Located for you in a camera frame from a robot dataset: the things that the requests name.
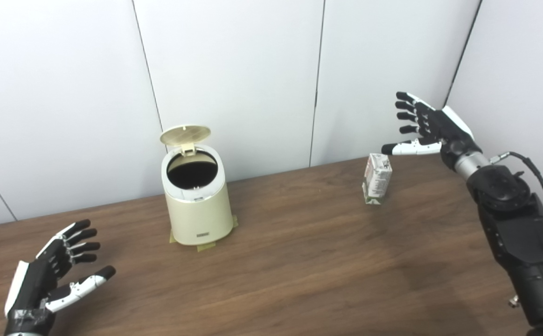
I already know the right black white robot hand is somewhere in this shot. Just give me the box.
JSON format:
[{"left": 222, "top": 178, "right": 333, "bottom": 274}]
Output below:
[{"left": 382, "top": 91, "right": 483, "bottom": 171}]

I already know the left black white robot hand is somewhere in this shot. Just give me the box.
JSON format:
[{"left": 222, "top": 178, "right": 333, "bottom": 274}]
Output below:
[{"left": 4, "top": 219, "right": 117, "bottom": 336}]

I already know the white green milk carton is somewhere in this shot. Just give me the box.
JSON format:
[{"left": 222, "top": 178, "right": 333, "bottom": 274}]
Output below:
[{"left": 362, "top": 153, "right": 393, "bottom": 206}]

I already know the cream-colored bin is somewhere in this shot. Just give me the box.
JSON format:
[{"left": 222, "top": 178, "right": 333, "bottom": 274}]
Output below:
[{"left": 161, "top": 144, "right": 234, "bottom": 245}]

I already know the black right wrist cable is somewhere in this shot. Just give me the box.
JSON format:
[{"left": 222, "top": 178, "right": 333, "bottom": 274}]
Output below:
[{"left": 489, "top": 151, "right": 543, "bottom": 236}]

